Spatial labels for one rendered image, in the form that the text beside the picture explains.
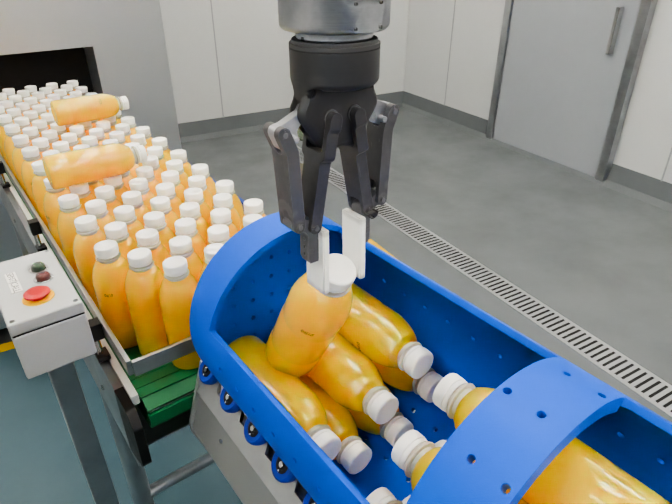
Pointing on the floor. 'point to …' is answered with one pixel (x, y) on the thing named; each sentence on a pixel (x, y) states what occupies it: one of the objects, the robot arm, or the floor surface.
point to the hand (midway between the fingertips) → (336, 252)
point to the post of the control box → (83, 433)
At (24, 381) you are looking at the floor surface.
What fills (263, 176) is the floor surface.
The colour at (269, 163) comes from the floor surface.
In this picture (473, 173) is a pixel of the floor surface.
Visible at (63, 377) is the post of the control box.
